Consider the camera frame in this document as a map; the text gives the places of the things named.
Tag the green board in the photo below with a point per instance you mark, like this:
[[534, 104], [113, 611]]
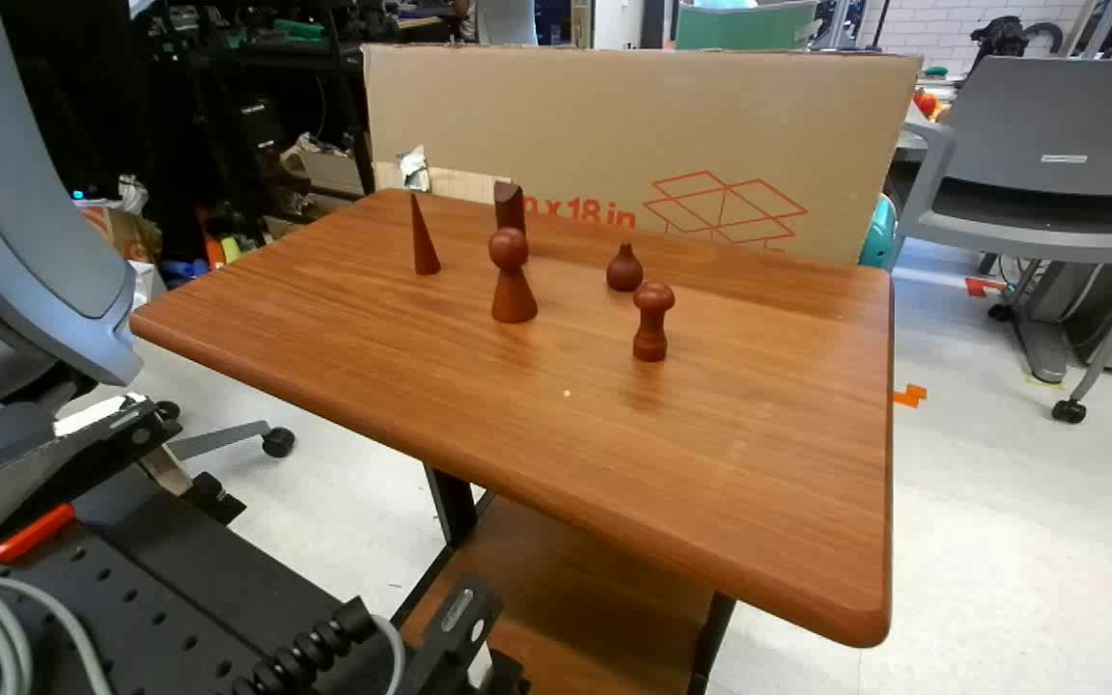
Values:
[[757, 28]]

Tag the grey chair at left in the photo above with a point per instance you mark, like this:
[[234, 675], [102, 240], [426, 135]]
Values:
[[62, 306]]

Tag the brown ball-top pawn piece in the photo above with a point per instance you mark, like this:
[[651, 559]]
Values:
[[511, 292]]

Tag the grey office chair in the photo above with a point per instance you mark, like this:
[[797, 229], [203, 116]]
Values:
[[1019, 166]]

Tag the large cardboard box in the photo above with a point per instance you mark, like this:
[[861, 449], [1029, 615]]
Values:
[[763, 151]]

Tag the brown slanted cylinder piece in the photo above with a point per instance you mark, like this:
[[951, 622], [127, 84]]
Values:
[[511, 206]]

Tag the small brown teardrop piece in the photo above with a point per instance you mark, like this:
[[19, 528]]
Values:
[[621, 273]]

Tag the wooden table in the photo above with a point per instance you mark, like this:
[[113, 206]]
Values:
[[625, 503]]

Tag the brown mushroom-top peg piece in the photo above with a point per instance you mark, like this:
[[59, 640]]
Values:
[[654, 299]]

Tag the orange-handled clamp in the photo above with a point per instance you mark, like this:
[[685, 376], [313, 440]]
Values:
[[35, 534]]

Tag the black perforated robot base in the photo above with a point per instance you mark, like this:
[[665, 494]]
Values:
[[147, 593]]

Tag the brown wooden cone piece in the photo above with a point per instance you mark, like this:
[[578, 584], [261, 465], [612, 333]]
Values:
[[426, 255]]

